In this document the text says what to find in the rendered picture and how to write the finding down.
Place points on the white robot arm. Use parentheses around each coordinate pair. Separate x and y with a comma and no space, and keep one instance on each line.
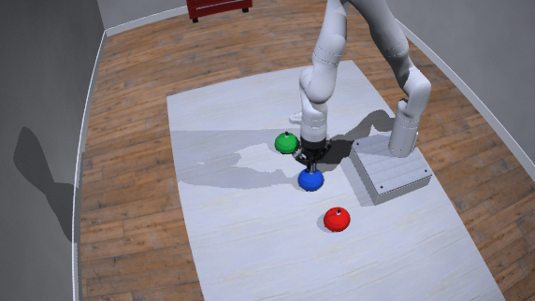
(317,82)

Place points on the red dome bell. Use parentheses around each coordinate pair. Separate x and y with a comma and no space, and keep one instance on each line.
(336,219)

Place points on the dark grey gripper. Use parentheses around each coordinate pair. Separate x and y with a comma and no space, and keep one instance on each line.
(307,147)

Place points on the green dome bell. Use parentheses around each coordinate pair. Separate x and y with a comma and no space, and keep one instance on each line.
(286,143)

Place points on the blue bell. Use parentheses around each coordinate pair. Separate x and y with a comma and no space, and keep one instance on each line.
(310,181)

